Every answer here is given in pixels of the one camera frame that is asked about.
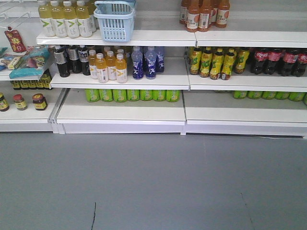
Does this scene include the light blue plastic basket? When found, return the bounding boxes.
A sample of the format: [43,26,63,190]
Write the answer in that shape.
[94,0,137,42]

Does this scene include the blue sports drink bottle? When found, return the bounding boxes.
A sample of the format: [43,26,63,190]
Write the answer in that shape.
[155,46,165,74]
[131,46,143,80]
[145,46,157,79]

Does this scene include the orange vitamin drink bottle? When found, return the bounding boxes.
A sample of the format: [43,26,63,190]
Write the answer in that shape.
[115,54,128,83]
[106,51,117,81]
[95,53,108,83]

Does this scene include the yellow lemon tea bottle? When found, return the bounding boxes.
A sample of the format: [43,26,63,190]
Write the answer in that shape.
[189,46,202,75]
[200,46,213,78]
[209,47,224,80]
[221,48,235,80]

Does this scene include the white metal store shelving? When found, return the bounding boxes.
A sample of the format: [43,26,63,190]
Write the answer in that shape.
[0,11,307,137]

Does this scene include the dark tea bottle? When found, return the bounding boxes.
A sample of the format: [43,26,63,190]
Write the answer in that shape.
[54,45,70,78]
[78,45,90,76]
[68,45,82,73]

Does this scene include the pale yellow drink bottle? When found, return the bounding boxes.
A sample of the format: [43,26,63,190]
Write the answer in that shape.
[50,0,68,38]
[63,0,80,38]
[76,0,93,37]
[38,0,56,37]

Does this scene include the orange C100 juice bottle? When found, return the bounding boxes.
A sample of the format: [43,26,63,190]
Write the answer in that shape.
[198,0,212,32]
[216,0,230,28]
[187,0,200,33]

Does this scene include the coca cola plastic bottle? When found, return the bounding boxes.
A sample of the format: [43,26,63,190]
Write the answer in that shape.
[281,48,299,76]
[250,47,269,74]
[263,48,282,75]
[292,48,307,77]

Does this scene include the teal snack bag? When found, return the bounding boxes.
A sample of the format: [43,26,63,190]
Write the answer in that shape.
[9,45,54,80]

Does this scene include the red hanging snack pouch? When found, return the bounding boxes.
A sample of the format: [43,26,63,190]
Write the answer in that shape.
[5,26,26,53]

